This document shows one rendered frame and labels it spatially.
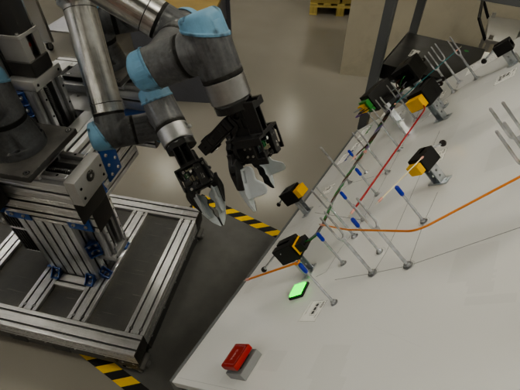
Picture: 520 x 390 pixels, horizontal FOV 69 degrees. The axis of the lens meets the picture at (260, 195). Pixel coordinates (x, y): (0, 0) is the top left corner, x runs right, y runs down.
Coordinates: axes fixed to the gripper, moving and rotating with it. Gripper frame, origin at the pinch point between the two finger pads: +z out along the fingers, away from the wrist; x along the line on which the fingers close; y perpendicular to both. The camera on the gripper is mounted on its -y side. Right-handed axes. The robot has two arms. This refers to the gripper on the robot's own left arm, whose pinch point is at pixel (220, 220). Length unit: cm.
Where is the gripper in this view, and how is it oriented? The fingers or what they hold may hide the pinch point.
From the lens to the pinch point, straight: 89.3
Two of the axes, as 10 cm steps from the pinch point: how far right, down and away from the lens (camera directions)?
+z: 4.6, 8.8, -0.8
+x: 8.9, -4.6, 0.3
